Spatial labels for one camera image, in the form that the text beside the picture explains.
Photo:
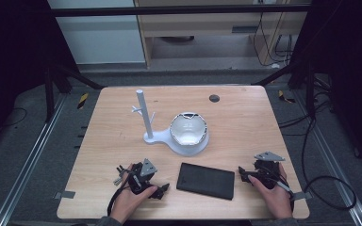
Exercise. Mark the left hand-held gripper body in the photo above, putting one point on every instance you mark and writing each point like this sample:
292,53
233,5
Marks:
144,171

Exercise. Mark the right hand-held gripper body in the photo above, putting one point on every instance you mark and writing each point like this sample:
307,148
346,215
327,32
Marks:
267,171

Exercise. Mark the small metal key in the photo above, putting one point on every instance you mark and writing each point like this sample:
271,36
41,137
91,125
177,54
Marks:
118,180

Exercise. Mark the black leather wallet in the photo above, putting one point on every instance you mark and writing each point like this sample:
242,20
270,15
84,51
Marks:
205,181

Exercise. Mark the white stand with pole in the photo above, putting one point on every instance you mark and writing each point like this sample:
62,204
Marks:
145,109

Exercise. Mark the person's left hand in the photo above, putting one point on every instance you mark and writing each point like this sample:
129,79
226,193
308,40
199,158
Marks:
128,202

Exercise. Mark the person's right hand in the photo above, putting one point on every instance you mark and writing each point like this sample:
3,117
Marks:
276,201

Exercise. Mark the grey tape strip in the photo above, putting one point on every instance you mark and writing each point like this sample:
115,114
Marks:
301,196
65,194

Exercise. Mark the yellow and black tape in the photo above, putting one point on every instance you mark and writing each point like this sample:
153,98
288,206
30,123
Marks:
284,96
82,100

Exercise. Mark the grey round table grommet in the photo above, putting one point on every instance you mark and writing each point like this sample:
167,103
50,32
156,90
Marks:
214,98

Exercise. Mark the black metal stand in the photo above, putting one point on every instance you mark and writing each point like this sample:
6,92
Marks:
310,91
49,91

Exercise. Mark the white cabinet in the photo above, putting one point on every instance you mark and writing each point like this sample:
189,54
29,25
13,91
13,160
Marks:
100,37

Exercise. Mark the black curtain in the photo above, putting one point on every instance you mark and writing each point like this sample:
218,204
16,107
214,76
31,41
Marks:
12,47
348,47

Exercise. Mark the wooden desk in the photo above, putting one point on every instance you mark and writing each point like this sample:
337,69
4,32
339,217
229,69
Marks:
201,23

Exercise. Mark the aluminium floor rail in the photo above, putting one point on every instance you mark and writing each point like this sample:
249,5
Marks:
333,157
28,163

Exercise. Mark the black horizontal frame bar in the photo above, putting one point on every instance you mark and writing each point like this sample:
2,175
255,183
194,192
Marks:
169,10

